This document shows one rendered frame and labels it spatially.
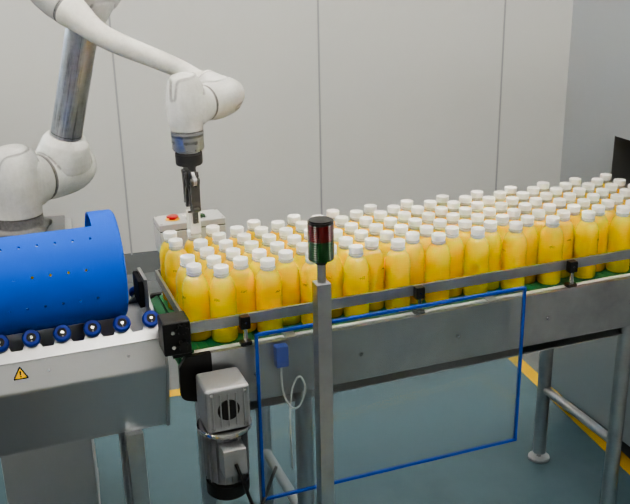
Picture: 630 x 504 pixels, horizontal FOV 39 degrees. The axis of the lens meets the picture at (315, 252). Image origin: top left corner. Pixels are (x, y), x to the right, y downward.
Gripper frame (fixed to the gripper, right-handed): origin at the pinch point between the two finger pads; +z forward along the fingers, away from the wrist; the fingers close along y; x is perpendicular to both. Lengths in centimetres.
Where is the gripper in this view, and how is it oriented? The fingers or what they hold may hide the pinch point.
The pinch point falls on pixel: (193, 220)
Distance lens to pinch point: 256.2
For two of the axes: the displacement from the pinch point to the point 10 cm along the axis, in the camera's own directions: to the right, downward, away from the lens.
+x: 9.4, -1.4, 3.1
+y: 3.4, 3.1, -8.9
